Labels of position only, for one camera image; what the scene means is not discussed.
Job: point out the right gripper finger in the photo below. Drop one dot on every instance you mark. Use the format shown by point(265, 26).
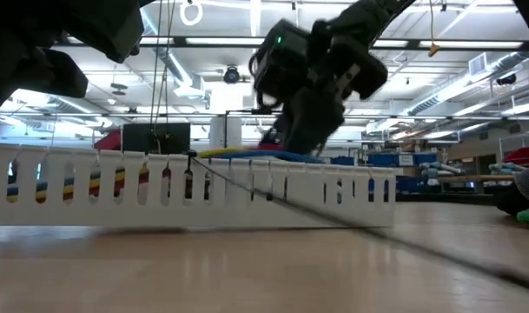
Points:
point(327, 126)
point(296, 126)

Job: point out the long black zip tie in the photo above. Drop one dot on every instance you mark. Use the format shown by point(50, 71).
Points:
point(377, 234)

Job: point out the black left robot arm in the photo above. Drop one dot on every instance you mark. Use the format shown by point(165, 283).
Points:
point(12, 52)

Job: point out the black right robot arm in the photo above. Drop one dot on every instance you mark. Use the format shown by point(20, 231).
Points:
point(286, 56)

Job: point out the long shelf of blue bins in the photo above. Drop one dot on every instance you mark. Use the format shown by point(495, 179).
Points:
point(381, 159)

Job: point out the white square building column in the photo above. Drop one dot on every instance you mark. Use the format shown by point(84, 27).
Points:
point(225, 132)

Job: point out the rack of red bins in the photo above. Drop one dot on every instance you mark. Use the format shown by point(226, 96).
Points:
point(110, 141)

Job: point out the black square panel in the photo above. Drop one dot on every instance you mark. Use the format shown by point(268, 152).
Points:
point(138, 139)

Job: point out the long overhead light bar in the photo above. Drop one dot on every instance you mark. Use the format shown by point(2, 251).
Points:
point(464, 43)

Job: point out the pale blue foam roll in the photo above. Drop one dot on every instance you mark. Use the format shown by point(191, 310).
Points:
point(505, 168)
point(440, 168)

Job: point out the small black mounted speaker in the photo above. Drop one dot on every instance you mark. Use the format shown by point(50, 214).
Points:
point(506, 79)

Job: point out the red storage bin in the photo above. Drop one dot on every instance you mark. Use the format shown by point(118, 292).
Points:
point(518, 155)

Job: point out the black background rig frame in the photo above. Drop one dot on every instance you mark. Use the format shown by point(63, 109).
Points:
point(225, 130)

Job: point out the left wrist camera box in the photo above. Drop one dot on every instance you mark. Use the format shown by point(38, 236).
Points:
point(112, 26)

